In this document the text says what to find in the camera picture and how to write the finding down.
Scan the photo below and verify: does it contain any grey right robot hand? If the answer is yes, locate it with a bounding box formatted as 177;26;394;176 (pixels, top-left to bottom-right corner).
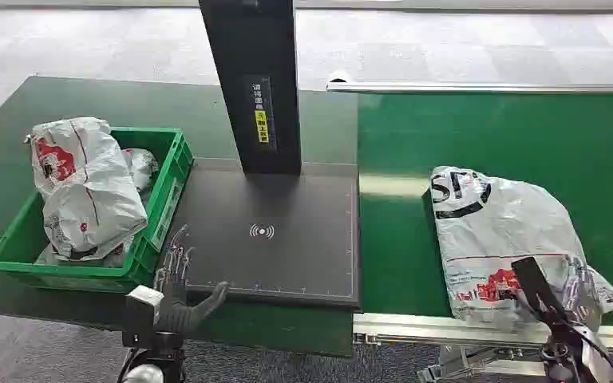
511;256;603;339

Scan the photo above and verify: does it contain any small white parcel bag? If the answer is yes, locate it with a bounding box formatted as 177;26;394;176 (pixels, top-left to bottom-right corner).
121;148;160;194

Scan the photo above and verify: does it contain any silver conveyor support bracket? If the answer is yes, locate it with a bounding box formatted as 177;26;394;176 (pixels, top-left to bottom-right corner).
417;344;547;383

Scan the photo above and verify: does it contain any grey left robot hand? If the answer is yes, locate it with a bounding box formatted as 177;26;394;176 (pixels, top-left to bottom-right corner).
152;224;231;337

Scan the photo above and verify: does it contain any silver conveyor side rail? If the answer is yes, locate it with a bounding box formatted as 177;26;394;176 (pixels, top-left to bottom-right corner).
352;313;613;355
326;71;613;95

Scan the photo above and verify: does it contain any black scanner stand with post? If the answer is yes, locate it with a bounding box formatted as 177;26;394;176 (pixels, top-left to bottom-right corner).
166;0;361;310

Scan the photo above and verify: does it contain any green conveyor belt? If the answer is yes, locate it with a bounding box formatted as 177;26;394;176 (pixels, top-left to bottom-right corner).
358;92;613;328

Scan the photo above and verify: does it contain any yellow warning sticker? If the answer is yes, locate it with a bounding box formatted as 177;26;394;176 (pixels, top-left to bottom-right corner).
254;109;271;144

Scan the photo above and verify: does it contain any flat white parcel bag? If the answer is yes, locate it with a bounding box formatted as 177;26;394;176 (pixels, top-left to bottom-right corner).
34;240;128;270

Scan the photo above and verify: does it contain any large white parcel bag red print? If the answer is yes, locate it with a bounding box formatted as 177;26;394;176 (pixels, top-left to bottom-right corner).
25;116;149;261

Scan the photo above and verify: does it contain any white parcel bag black lettering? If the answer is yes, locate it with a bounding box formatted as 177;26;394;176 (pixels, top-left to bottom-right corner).
429;166;613;331

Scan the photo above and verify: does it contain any green plastic crate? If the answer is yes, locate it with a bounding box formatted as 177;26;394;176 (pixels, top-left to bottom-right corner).
0;126;195;294

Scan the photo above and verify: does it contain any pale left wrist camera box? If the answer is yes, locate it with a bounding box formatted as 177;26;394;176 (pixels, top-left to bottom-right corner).
122;285;164;349

